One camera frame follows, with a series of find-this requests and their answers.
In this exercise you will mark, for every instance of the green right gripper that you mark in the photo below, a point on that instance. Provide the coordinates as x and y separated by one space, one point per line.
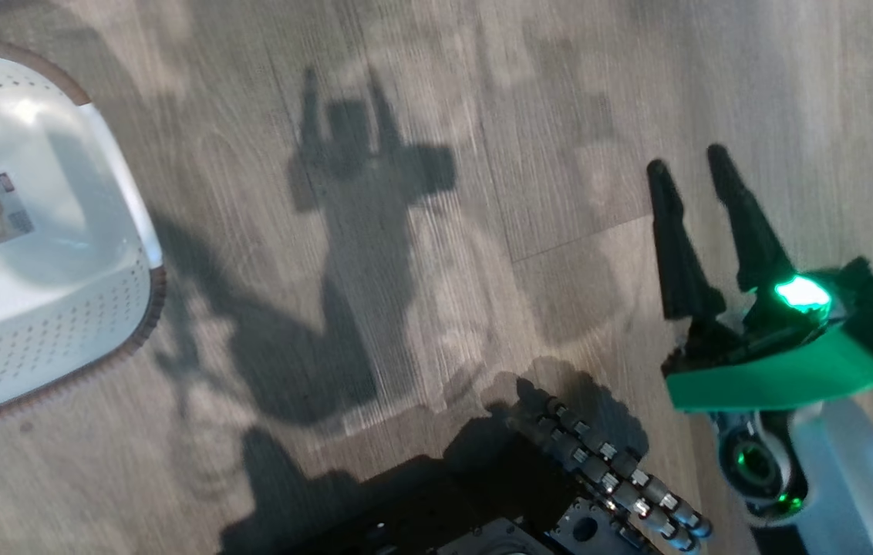
776 378

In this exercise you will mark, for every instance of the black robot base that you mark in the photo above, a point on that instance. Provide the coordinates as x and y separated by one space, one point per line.
444 509

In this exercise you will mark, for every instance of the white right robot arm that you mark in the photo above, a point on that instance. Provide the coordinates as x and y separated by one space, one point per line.
853 478

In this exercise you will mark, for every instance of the white perforated laundry basket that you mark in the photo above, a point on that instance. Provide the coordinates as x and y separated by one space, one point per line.
43 308

